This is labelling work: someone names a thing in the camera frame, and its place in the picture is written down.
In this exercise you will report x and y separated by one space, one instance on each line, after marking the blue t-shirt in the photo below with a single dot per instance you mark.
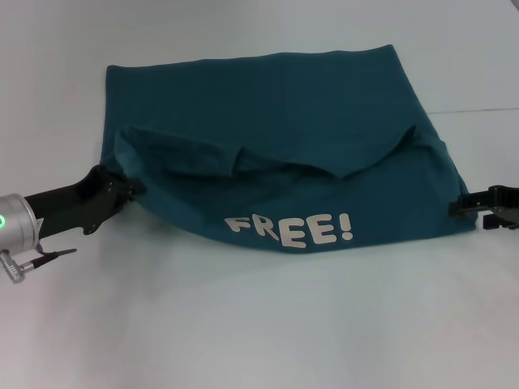
284 121

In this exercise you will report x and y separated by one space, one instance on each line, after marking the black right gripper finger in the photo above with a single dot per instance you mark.
494 222
470 204

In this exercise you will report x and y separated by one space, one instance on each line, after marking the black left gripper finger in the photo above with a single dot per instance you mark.
135 189

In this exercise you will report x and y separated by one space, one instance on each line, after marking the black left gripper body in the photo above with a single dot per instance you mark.
73 202

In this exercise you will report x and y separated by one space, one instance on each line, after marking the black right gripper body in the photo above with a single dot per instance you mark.
507 204

